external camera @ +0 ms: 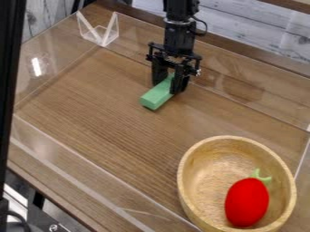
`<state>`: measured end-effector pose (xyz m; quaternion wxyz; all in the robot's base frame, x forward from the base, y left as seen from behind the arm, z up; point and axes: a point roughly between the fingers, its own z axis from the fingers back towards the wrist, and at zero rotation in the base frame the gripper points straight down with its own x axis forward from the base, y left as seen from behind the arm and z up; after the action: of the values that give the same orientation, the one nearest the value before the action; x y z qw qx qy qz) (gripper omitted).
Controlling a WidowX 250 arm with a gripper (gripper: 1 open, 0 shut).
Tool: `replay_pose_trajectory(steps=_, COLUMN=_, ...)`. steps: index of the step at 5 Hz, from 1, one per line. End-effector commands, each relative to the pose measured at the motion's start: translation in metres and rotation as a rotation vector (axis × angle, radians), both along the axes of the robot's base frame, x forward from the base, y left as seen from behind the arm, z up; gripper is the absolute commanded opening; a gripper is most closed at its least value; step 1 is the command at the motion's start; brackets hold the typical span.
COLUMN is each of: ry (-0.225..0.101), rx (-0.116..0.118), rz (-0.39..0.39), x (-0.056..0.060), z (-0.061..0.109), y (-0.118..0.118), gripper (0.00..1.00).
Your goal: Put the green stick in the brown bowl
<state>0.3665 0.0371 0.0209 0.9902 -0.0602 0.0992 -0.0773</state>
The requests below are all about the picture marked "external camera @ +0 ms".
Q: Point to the clear acrylic tray wall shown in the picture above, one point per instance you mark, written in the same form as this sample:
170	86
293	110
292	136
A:
94	196

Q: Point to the clear acrylic corner bracket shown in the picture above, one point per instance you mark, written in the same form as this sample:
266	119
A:
100	35

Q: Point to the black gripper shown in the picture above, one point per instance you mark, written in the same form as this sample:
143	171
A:
174	54

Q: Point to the light wooden oval bowl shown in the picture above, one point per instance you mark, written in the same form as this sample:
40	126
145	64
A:
213	165

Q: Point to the green rectangular stick block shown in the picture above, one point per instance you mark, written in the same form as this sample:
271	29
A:
158	95

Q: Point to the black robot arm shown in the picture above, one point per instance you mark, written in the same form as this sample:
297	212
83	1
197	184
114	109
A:
179	10

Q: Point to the red plush tomato toy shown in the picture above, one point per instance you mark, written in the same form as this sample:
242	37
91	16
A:
247	200

